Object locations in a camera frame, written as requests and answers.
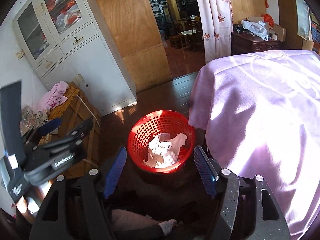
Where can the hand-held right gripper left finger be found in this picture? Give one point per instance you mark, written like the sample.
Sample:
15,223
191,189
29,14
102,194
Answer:
115,172

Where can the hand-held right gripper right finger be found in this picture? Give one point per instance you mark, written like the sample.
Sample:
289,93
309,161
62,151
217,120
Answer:
205,170

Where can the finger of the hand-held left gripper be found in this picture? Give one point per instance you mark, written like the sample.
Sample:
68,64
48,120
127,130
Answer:
51,127
80,128

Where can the white tissue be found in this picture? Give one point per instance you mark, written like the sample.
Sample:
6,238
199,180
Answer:
162,155

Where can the red plastic mesh basket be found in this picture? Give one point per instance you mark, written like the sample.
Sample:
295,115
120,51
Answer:
140,135

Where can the clear plastic cup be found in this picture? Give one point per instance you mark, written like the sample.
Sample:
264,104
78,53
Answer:
163,138

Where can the person's left hand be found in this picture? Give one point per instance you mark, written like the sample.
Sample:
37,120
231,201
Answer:
25,205

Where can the wooden crate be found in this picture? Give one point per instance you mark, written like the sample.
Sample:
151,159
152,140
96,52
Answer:
77,120

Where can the pale printed cloth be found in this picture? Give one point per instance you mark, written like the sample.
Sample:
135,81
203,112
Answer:
32,117

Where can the pink clothes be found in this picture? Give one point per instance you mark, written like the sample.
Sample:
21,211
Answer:
55,95

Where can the person's leg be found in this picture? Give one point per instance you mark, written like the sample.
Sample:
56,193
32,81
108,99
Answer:
140,226

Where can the white metal cabinet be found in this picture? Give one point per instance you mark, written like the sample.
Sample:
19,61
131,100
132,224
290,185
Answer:
82,62

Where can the purple printed tablecloth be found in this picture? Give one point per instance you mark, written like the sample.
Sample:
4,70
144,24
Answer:
262,105

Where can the wooden partition panel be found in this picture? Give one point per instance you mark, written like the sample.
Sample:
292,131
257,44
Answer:
130,30
247,0

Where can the dark wooden sideboard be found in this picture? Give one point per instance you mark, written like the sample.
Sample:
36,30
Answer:
250,45

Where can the dark wooden chair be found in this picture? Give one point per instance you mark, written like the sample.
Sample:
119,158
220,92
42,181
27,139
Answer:
187,30

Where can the white plastic bag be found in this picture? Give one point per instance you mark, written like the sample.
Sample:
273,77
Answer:
255,30

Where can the white red floral curtain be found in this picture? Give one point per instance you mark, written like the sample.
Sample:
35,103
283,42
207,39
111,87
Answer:
215,17

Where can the cardboard box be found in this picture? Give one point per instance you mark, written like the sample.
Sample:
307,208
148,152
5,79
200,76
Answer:
278,33

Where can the red ornament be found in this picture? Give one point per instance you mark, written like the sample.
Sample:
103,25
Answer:
268,19

